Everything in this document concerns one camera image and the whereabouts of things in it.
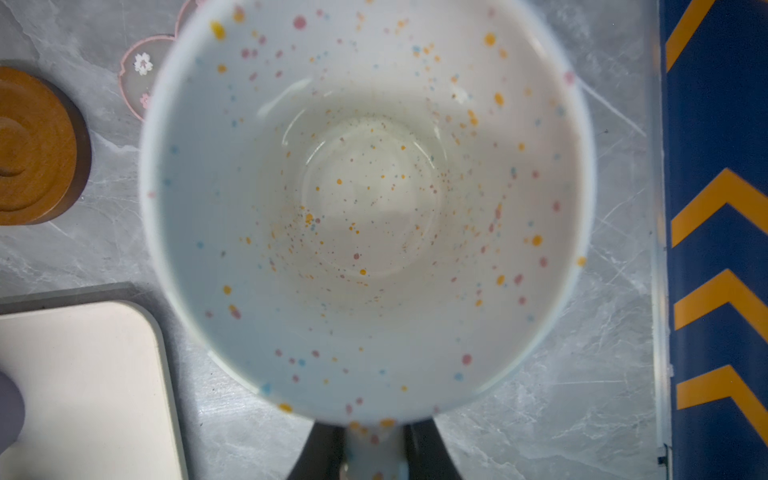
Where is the brown wooden round coaster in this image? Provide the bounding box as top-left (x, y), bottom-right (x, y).
top-left (1, 65), bottom-right (92, 226)

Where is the white mug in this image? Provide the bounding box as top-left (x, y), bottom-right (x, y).
top-left (140, 1), bottom-right (596, 479)

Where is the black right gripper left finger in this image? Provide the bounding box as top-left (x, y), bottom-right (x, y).
top-left (287, 422), bottom-right (345, 480)

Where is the beige serving tray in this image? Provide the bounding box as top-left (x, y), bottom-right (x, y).
top-left (1, 301), bottom-right (188, 479)

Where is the pink flower coaster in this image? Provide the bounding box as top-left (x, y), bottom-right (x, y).
top-left (118, 0), bottom-right (205, 121)

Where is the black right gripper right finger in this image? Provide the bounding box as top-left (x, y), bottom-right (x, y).
top-left (404, 419), bottom-right (462, 480)

